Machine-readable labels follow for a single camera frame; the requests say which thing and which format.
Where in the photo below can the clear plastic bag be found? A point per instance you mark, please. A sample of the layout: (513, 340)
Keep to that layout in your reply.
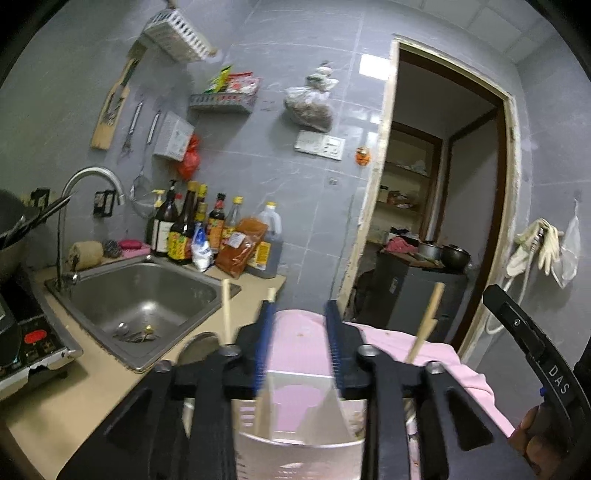
(566, 268)

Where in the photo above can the person's right hand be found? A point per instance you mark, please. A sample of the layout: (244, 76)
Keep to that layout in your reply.
(538, 450)

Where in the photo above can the white plastic utensil holder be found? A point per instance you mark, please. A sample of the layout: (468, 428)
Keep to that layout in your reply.
(298, 428)

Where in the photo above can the induction cooker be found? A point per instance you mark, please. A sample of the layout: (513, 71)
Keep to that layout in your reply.
(35, 346)

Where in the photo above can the black wok with lid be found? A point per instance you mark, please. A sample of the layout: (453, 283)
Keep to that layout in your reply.
(17, 220)

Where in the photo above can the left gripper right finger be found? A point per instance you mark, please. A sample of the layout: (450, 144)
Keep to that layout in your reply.
(457, 438)

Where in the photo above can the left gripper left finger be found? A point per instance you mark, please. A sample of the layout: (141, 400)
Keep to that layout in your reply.
(176, 422)

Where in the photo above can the white wall box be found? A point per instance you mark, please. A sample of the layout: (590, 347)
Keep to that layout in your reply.
(173, 137)

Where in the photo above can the yellow label sauce bottle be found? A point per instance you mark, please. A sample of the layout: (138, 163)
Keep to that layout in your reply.
(181, 232)

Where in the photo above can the black cooking pot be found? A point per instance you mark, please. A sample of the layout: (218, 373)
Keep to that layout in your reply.
(455, 259)

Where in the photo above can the large oil jug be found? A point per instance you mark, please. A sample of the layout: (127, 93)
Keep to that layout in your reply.
(266, 258)

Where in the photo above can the hanging peeler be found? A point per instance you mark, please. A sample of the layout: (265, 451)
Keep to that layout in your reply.
(126, 147)

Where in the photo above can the pink sponge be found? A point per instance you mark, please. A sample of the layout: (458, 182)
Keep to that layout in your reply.
(133, 248)

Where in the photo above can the dark cabinet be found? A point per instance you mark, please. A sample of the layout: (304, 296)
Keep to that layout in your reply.
(399, 293)

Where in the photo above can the red label sauce bottle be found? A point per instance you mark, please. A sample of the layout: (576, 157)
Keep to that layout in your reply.
(215, 223)

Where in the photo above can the bamboo chopstick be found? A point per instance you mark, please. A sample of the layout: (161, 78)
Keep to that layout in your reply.
(225, 307)
(262, 352)
(428, 323)

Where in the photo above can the plastic bag of dried goods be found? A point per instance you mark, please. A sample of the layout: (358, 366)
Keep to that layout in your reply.
(308, 105)

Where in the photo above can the white wall basket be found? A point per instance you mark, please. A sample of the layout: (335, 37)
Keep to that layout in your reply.
(172, 32)

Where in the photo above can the white salt bag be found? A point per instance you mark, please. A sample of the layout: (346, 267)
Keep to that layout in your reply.
(201, 253)

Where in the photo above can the stainless steel sink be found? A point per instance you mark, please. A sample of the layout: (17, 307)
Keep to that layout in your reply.
(138, 309)

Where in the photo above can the grey wall shelf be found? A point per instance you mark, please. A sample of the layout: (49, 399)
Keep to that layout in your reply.
(223, 102)

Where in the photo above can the loofah scrubber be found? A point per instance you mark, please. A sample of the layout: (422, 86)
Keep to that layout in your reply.
(84, 255)

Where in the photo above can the red plastic bag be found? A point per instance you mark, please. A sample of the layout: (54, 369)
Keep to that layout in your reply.
(191, 159)

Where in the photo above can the dark soy sauce bottle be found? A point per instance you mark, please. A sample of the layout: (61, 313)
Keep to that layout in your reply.
(166, 215)

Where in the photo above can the cream rubber gloves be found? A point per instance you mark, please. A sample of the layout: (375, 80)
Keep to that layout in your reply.
(540, 239)

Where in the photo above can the orange wall hook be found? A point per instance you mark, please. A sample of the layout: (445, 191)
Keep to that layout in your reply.
(362, 156)

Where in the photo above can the orange spice packet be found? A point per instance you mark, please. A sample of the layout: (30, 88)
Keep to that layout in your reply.
(240, 246)

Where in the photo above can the white wall socket panel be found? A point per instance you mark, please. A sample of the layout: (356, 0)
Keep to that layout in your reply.
(320, 144)

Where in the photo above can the mesh strainer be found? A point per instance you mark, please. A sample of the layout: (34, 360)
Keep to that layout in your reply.
(140, 191)

